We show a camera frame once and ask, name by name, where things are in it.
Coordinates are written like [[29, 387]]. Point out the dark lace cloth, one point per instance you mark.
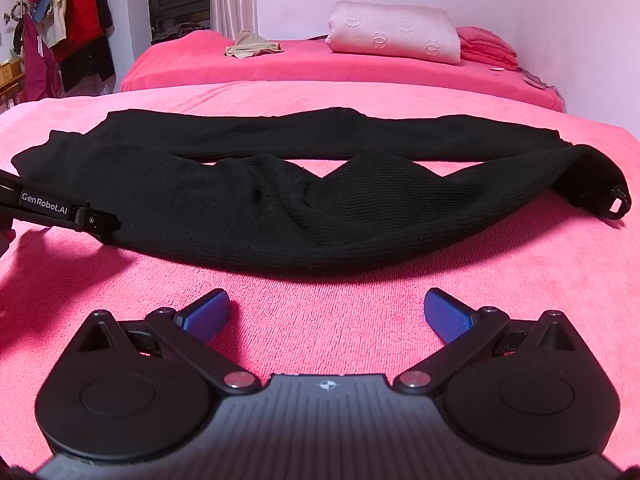
[[535, 80]]

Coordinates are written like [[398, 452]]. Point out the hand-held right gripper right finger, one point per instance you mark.
[[446, 316]]

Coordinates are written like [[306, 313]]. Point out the magenta hanging garment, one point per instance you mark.
[[40, 65]]

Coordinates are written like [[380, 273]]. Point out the wooden drawer cabinet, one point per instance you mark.
[[10, 82]]

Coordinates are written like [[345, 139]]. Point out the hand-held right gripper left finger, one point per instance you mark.
[[207, 314]]

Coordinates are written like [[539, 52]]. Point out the black coat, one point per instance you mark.
[[97, 55]]

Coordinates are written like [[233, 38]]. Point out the cream hanging garment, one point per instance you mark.
[[56, 15]]

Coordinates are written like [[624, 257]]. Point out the black knit pants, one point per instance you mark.
[[300, 210]]

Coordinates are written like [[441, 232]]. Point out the red jacket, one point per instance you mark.
[[80, 15]]

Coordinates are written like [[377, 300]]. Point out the folded red blanket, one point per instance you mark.
[[487, 45]]

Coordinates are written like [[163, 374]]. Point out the dark crumpled clothing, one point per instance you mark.
[[172, 34]]

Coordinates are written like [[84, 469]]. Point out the white patterned pillow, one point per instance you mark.
[[395, 30]]

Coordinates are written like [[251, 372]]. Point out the beige garment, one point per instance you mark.
[[250, 46]]

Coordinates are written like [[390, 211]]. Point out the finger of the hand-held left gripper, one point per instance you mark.
[[97, 221]]

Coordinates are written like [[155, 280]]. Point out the pink bed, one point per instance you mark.
[[325, 67]]

